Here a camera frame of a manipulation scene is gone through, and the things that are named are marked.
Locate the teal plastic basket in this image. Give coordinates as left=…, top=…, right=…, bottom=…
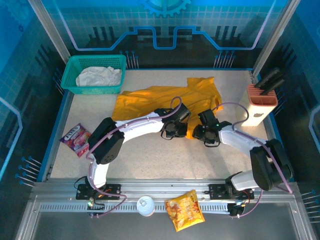
left=60, top=54, right=127, bottom=95

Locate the black knife handle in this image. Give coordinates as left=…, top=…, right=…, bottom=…
left=260, top=78, right=286, bottom=97
left=254, top=67, right=282, bottom=88

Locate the white knife block terracotta top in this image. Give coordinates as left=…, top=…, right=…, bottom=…
left=237, top=84, right=279, bottom=127

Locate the aluminium frame post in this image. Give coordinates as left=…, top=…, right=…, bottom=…
left=251, top=0, right=301, bottom=76
left=27, top=0, right=72, bottom=66

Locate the controller board with led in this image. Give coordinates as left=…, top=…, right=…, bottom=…
left=227, top=199, right=248, bottom=219
left=86, top=196, right=106, bottom=219

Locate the grey slotted cable duct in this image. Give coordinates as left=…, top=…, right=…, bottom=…
left=39, top=203, right=231, bottom=214

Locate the right controller board with LED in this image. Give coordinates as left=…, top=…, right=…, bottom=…
left=227, top=199, right=248, bottom=219

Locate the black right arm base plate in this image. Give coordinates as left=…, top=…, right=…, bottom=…
left=208, top=183, right=255, bottom=201

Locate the white t-shirt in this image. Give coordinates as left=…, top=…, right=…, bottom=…
left=75, top=65, right=123, bottom=88

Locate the orange t-shirt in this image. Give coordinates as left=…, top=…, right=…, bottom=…
left=111, top=76, right=223, bottom=140

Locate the yellow chips bag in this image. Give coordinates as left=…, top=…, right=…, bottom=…
left=164, top=189, right=206, bottom=233

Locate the aluminium frame rail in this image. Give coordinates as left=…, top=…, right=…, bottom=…
left=14, top=177, right=320, bottom=240

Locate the purple candy bag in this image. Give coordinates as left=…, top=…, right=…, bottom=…
left=59, top=122, right=92, bottom=158

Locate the left controller board with LED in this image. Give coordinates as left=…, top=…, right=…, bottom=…
left=86, top=196, right=106, bottom=219

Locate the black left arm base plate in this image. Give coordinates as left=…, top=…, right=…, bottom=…
left=75, top=183, right=122, bottom=201

